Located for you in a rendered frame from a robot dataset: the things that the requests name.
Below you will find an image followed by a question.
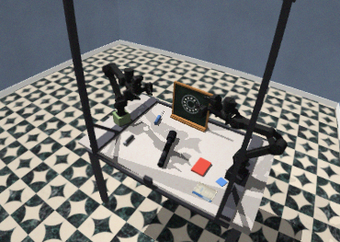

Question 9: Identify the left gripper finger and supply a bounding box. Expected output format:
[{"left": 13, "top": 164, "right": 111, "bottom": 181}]
[
  {"left": 146, "top": 85, "right": 153, "bottom": 96},
  {"left": 129, "top": 90, "right": 141, "bottom": 100}
]

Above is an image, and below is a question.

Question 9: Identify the small blue flat block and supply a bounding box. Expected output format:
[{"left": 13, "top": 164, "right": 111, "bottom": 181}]
[{"left": 216, "top": 177, "right": 227, "bottom": 186}]

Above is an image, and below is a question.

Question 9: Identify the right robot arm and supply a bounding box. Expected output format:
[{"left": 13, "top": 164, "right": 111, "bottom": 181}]
[{"left": 210, "top": 94, "right": 288, "bottom": 177}]

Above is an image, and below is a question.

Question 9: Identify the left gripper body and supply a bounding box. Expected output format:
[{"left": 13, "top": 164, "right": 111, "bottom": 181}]
[{"left": 123, "top": 82, "right": 153, "bottom": 101}]

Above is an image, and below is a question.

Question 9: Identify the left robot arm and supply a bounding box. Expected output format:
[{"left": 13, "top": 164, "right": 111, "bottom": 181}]
[{"left": 102, "top": 63, "right": 143, "bottom": 117}]

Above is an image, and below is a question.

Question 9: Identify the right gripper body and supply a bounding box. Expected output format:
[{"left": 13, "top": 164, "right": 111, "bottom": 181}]
[{"left": 198, "top": 106, "right": 222, "bottom": 118}]

